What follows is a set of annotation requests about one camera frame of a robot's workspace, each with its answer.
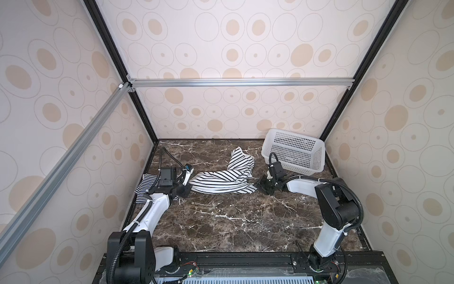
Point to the white plastic laundry basket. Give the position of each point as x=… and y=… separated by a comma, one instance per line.
x=296, y=152

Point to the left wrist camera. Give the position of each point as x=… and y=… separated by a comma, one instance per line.
x=187, y=172

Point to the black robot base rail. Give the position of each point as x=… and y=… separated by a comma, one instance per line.
x=369, y=267

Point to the aluminium frame rail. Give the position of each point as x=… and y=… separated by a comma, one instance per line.
x=29, y=212
x=248, y=82

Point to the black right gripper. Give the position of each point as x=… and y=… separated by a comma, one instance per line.
x=267, y=183

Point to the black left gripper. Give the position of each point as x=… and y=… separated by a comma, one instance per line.
x=187, y=189

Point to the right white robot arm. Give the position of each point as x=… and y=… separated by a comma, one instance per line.
x=341, y=209

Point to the back aluminium frame rail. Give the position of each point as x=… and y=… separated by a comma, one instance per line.
x=248, y=82

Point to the left aluminium frame rail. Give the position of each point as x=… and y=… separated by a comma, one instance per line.
x=29, y=212

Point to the blue white striped tank top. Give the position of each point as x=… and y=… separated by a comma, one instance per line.
x=143, y=187

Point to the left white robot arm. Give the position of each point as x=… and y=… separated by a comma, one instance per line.
x=142, y=234

